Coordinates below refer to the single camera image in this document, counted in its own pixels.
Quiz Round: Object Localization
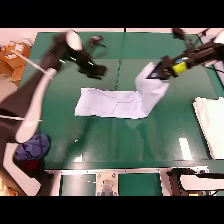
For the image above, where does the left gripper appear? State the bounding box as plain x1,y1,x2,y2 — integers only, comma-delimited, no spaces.
77,59,109,81

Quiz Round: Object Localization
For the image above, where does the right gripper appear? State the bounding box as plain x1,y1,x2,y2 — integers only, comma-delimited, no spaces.
154,55,179,81

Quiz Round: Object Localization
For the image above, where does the white shirt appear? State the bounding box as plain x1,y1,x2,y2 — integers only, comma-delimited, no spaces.
74,62,171,120

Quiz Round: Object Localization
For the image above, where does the white folded garment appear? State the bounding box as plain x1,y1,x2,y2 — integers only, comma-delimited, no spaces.
192,96,224,161

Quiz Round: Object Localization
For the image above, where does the cardboard box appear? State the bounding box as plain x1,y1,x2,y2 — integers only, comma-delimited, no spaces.
0,39,33,83

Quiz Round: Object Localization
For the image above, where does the blue garment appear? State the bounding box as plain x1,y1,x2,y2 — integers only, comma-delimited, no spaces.
14,132,52,162

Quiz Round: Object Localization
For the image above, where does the red garment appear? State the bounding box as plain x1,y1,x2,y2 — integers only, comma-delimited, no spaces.
21,158,46,172

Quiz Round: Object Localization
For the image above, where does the silver frame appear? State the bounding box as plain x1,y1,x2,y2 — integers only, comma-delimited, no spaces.
43,167,224,197

